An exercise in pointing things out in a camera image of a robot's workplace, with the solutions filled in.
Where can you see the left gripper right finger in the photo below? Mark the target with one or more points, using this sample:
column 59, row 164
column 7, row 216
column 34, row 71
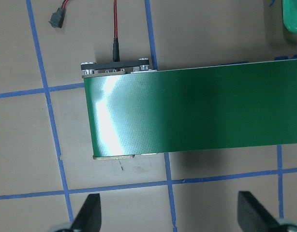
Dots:
column 252, row 216

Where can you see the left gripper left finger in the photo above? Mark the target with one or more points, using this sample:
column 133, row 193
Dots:
column 88, row 218

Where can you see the green conveyor belt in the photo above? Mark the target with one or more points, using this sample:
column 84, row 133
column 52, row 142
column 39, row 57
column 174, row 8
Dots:
column 240, row 105

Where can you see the green plastic tray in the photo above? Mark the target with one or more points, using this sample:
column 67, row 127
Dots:
column 289, row 8

